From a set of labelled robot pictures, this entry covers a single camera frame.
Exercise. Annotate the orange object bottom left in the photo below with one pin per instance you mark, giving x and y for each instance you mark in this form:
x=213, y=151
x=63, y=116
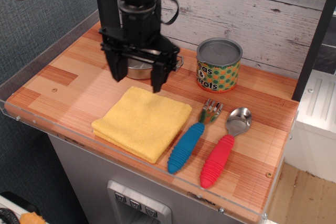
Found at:
x=31, y=218

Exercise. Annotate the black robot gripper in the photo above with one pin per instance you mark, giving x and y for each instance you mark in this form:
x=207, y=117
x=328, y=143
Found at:
x=139, y=36

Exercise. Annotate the red handled spoon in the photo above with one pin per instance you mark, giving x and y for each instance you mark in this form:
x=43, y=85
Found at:
x=238, y=122

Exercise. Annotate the yellow rag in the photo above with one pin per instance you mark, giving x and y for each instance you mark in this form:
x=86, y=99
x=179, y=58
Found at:
x=142, y=123

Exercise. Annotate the small steel pot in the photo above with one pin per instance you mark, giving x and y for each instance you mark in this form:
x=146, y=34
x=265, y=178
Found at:
x=139, y=69

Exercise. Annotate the dark vertical post right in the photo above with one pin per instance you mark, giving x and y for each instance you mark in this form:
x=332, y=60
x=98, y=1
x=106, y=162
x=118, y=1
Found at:
x=312, y=54

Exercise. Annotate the white toy sink unit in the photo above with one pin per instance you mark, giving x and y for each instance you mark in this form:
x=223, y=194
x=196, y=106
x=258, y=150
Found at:
x=311, y=145

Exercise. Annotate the blue handled fork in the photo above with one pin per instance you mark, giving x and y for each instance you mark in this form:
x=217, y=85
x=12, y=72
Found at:
x=183, y=149

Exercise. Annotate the peas and carrots toy can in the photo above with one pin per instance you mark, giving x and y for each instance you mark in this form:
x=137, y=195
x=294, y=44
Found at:
x=218, y=64

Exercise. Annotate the clear acrylic table guard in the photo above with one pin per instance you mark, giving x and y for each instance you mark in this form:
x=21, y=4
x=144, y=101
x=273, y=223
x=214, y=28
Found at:
x=68, y=86

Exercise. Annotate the silver dispenser button panel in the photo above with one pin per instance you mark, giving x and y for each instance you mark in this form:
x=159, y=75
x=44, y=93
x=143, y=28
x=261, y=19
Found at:
x=130, y=206

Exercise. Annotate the grey toy fridge cabinet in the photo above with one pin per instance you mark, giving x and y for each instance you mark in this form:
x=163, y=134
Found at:
x=89, y=174

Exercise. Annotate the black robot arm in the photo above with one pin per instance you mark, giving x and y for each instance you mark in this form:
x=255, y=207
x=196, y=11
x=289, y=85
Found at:
x=131, y=29

